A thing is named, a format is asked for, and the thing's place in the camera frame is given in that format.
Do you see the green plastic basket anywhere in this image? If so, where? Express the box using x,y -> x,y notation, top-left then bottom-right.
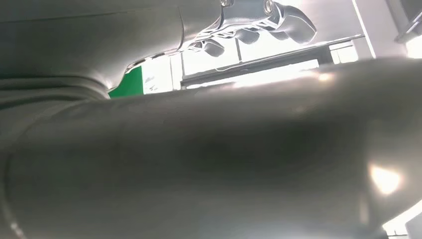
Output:
108,65 -> 144,99

